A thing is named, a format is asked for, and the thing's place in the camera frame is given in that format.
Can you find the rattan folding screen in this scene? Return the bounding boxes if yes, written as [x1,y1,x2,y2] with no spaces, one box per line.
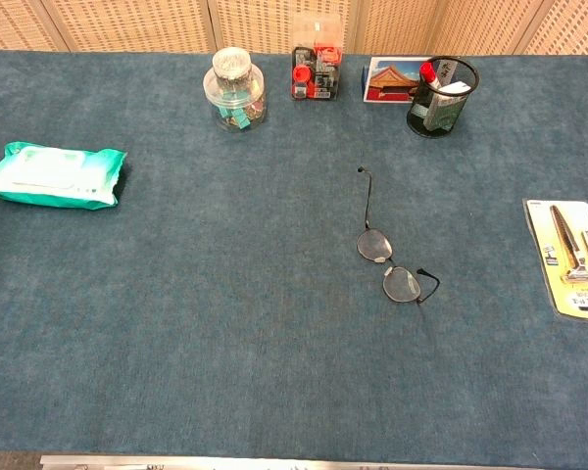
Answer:
[0,0,588,56]

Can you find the green white carton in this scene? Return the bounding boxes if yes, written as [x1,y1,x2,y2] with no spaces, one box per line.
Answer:
[414,80,471,131]

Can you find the red black stamp blister pack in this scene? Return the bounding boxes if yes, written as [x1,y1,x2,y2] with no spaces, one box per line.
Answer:
[290,46,343,102]

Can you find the metal rail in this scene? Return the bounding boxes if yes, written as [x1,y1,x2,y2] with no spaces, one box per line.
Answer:
[38,453,545,470]

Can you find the green white wet wipes pack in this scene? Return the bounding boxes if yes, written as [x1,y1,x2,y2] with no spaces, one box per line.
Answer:
[0,141,128,211]

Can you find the postcard with red building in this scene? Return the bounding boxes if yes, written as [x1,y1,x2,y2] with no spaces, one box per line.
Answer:
[362,56,432,105]

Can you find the yellow razor blister pack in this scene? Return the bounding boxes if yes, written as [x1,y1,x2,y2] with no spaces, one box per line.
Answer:
[522,198,588,327]

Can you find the blue felt table cloth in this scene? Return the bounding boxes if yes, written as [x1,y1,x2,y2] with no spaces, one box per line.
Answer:
[0,47,588,466]

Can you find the clear jar of binder clips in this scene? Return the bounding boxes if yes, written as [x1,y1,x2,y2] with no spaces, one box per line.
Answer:
[203,66,269,133]

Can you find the black wire-frame eyeglasses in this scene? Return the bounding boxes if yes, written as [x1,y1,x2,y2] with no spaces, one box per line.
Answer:
[356,165,441,306]

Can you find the red capped marker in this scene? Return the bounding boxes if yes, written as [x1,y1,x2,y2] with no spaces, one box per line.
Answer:
[419,61,442,92]

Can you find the black mesh pen holder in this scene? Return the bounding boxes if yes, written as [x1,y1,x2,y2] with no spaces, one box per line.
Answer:
[406,55,480,139]

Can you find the clear plastic box red insert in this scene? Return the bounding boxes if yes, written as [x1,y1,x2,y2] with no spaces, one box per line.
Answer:
[293,12,345,65]

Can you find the small clear jar of pins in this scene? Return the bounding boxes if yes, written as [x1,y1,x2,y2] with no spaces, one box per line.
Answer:
[212,46,252,82]

